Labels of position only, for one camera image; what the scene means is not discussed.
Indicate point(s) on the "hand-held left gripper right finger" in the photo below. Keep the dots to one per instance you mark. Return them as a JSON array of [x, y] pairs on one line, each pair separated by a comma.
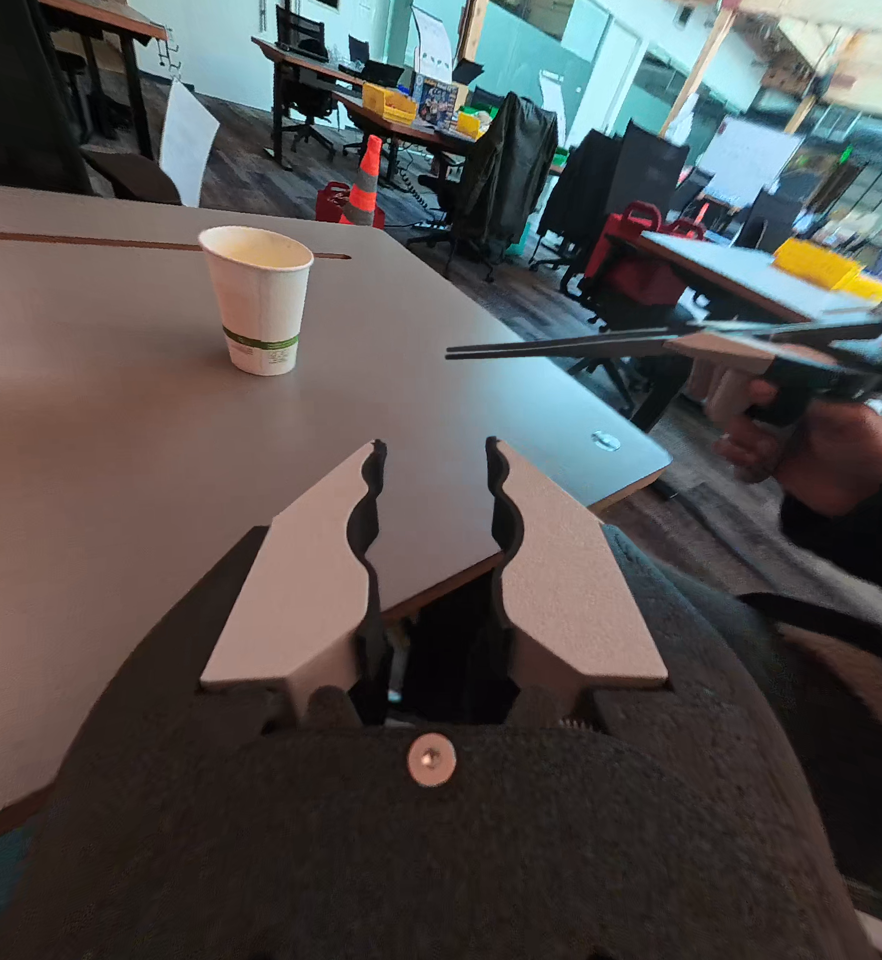
[[576, 592]]

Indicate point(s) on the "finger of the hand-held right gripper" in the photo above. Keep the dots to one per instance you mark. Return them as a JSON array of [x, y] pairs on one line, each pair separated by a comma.
[[726, 349]]

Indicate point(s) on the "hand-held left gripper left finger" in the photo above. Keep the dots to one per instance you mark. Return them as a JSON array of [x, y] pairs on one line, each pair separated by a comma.
[[298, 592]]

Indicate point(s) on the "long metal tweezers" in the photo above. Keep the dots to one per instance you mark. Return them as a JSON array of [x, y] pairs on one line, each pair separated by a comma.
[[561, 345]]

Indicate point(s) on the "white paper cup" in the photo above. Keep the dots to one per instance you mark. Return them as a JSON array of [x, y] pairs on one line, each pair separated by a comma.
[[260, 300]]

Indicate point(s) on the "person's right forearm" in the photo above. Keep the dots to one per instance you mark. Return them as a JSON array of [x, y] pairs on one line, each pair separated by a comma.
[[861, 547]]

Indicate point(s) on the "white-topped desk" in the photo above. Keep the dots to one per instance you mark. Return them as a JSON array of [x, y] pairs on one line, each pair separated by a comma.
[[726, 270]]

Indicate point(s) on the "long wooden desk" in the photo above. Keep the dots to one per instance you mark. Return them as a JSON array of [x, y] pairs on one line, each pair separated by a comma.
[[313, 67]]

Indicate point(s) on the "person's right hand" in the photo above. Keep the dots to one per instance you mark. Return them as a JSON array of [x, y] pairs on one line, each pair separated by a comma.
[[838, 457]]

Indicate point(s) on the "yellow parts bin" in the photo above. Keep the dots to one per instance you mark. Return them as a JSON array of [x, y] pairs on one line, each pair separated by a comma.
[[823, 266], [388, 101]]

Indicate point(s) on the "red bag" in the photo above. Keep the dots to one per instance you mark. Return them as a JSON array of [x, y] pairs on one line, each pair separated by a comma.
[[636, 255]]

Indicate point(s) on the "whiteboard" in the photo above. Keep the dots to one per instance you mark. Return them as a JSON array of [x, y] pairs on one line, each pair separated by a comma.
[[752, 157]]

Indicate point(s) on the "jacket-draped office chair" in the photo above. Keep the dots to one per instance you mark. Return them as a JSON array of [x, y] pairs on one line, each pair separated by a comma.
[[508, 165]]

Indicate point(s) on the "red container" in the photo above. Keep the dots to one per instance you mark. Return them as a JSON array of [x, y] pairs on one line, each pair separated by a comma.
[[328, 202]]

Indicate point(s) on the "orange traffic cone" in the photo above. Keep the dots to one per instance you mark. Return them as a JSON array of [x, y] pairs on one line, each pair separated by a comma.
[[366, 187]]

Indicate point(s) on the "black mesh office chair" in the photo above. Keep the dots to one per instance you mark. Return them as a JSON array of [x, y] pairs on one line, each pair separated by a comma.
[[13, 97]]

